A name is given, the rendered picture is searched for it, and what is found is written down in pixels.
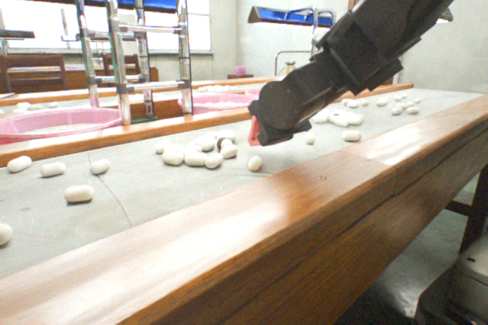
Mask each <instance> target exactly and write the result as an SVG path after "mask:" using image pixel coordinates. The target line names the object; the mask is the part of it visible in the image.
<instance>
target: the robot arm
mask: <svg viewBox="0 0 488 325"><path fill-rule="evenodd" d="M453 1H454V0H359V1H358V3H357V4H356V6H355V7H354V8H353V9H351V10H349V11H348V12H346V14H345V15H343V16H342V17H341V18H340V19H339V20H338V21H337V22H336V23H335V24H334V25H333V26H332V27H331V28H330V30H329V31H328V32H327V33H326V34H325V35H324V36H323V37H322V38H321V39H320V40H319V41H318V42H317V43H316V44H315V45H314V46H315V47H316V48H317V50H318V53H316V54H313V55H312V56H311V57H310V58H309V61H310V63H307V64H305V65H302V66H300V67H298V68H296V69H294V70H292V71H291V72H289V73H288V74H287V75H285V76H283V77H280V78H277V79H275V80H273V81H270V82H268V83H266V84H265V85H264V86H263V87H262V88H261V90H260V92H259V99H258V100H253V101H252V102H251V103H250V104H249V105H248V106H247V108H248V111H249V113H250V114H251V116H252V123H251V130H250V133H249V135H248V143H249V144H250V146H251V147H255V146H262V147H266V146H272V145H276V144H280V143H283V142H286V141H290V140H291V139H292V138H293V135H294V134H297V133H301V132H304V131H306V132H307V131H309V130H310V129H312V124H311V123H310V122H309V119H310V118H312V117H313V116H315V115H316V114H317V113H318V112H320V111H321V110H323V109H325V108H326V107H327V106H328V105H330V104H331V103H333V102H334V101H335V100H337V99H338V98H339V97H341V96H342V95H344V94H345V93H346V92H347V91H348V90H350V92H351V93H353V95H354V96H357V95H358V94H360V93H362V92H363V91H364V90H366V89H368V90H369V92H371V91H373V90H375V89H376V88H378V87H379V86H380V85H382V84H383V83H385V82H386V81H387V80H388V79H390V78H392V77H393V76H394V75H396V74H397V73H398V72H400V71H401V70H403V69H404V67H403V66H402V65H401V63H402V62H401V61H400V60H399V59H398V58H400V57H401V56H402V55H403V54H404V53H406V52H407V51H408V50H410V49H411V48H412V47H414V45H416V44H417V43H418V42H420V41H421V40H422V38H421V36H422V35H423V34H424V33H426V32H427V31H428V30H430V29H431V28H432V27H434V26H435V24H437V22H438V20H439V18H440V17H441V16H442V14H443V13H444V12H445V10H446V9H447V8H448V7H449V6H450V4H451V3H452V2H453ZM256 137H257V138H256Z"/></svg>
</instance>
